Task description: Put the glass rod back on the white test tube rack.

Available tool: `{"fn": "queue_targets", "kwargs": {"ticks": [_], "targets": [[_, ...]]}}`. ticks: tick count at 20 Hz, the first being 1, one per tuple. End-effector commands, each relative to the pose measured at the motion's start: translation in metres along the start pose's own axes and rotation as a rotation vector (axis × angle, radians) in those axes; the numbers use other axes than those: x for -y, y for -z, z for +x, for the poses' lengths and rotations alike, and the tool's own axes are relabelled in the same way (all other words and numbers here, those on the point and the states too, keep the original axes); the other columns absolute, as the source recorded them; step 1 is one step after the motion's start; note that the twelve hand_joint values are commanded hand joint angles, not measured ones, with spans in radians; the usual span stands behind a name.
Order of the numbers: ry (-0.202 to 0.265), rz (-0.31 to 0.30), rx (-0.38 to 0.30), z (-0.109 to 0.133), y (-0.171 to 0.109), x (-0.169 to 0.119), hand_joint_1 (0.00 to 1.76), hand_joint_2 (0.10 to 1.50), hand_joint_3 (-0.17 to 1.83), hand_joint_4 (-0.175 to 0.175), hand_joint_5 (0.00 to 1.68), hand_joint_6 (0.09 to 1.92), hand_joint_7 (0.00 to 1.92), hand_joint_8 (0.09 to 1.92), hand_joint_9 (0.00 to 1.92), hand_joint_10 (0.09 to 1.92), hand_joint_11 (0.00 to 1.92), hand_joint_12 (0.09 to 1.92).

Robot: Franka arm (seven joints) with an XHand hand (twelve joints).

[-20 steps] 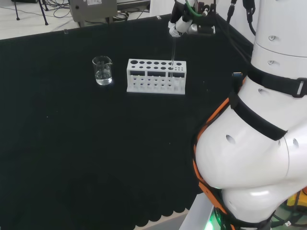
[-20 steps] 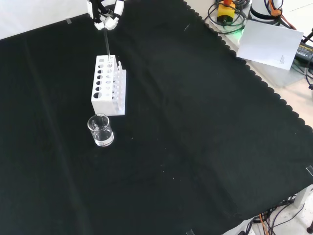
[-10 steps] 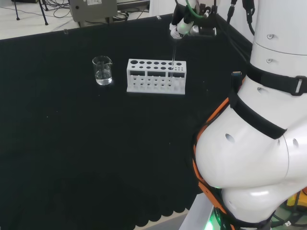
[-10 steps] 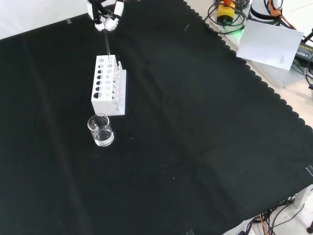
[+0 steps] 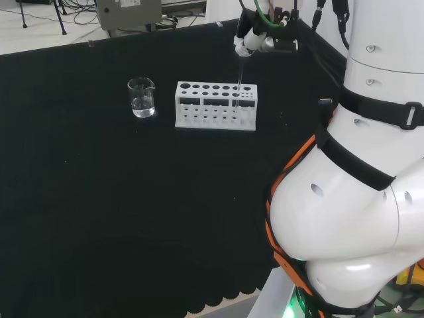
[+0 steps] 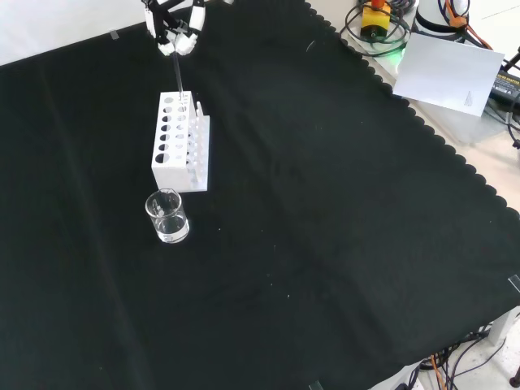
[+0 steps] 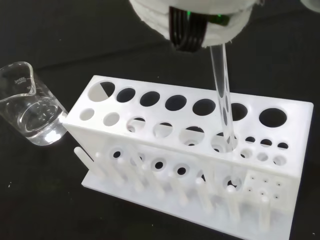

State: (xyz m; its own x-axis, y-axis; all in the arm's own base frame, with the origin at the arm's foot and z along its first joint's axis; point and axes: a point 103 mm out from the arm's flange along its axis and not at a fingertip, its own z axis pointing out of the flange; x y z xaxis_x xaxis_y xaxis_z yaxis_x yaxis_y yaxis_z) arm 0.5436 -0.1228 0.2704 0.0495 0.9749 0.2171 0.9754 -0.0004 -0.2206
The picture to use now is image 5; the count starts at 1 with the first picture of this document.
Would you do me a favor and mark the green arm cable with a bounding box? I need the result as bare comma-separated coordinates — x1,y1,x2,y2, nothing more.
253,0,282,26

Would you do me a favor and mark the black bench cloth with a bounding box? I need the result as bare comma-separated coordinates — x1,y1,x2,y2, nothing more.
0,18,348,318

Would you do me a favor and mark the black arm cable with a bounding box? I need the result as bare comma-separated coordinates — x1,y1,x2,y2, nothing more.
310,0,343,87

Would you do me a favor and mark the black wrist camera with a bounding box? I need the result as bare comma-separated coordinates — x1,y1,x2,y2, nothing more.
264,35,299,54

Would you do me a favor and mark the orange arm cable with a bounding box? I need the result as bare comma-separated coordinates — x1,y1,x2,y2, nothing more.
264,134,327,318

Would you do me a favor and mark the black tripod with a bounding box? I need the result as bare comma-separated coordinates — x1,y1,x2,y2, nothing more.
16,0,69,36

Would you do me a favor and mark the white test tube rack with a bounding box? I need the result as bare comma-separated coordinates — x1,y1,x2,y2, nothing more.
174,81,258,131

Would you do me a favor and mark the yellow stop button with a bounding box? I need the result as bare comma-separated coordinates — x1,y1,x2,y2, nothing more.
396,261,424,289

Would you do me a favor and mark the clear glass beaker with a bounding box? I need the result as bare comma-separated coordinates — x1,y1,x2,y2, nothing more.
127,77,156,119

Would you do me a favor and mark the clear glass rod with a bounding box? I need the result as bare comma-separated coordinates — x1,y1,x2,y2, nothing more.
234,54,246,110

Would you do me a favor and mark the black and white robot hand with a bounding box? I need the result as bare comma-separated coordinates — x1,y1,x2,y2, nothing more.
233,9,269,59

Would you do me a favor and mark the grey metal box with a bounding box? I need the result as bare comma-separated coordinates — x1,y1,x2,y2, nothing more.
94,0,164,31

